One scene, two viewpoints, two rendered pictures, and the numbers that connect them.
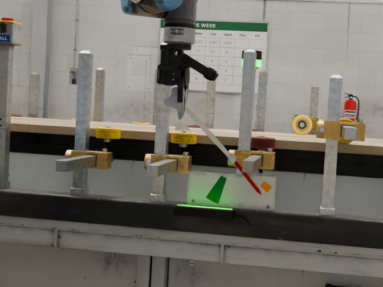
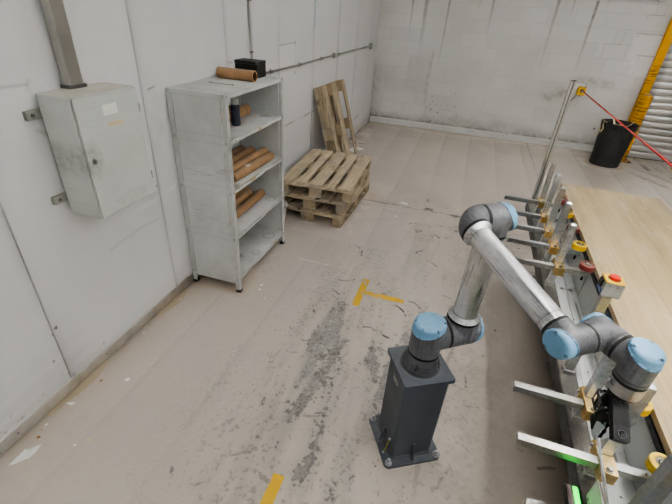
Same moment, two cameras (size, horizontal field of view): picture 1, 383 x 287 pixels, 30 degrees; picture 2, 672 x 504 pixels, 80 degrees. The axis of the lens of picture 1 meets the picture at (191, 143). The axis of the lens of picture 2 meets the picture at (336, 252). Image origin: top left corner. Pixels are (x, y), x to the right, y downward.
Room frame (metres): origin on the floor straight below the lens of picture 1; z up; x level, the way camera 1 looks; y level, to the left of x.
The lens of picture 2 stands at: (1.29, -0.86, 2.07)
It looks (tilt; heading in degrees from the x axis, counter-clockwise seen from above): 31 degrees down; 96
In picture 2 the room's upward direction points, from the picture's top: 4 degrees clockwise
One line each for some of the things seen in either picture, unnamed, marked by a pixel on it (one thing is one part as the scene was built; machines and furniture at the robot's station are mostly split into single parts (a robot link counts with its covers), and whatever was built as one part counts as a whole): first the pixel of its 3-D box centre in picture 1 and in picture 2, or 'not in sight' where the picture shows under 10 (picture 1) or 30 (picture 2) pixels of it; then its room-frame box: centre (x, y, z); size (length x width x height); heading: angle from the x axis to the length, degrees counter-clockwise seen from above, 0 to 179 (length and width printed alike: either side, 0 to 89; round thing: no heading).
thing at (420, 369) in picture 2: not in sight; (422, 356); (1.58, 0.60, 0.65); 0.19 x 0.19 x 0.10
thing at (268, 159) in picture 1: (251, 159); not in sight; (2.10, -0.18, 0.85); 0.14 x 0.06 x 0.05; 80
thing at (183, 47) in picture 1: (175, 65); (613, 402); (2.05, 0.06, 1.10); 0.09 x 0.08 x 0.12; 80
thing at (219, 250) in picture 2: not in sight; (237, 181); (0.08, 2.16, 0.78); 0.90 x 0.45 x 1.55; 81
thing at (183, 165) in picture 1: (167, 163); (603, 460); (2.14, 0.07, 0.82); 0.14 x 0.06 x 0.05; 80
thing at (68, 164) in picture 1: (87, 161); (572, 402); (2.12, 0.31, 0.81); 0.44 x 0.03 x 0.04; 170
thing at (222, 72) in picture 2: not in sight; (236, 74); (0.09, 2.27, 1.59); 0.30 x 0.08 x 0.08; 171
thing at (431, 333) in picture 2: not in sight; (429, 334); (1.59, 0.60, 0.79); 0.17 x 0.15 x 0.18; 27
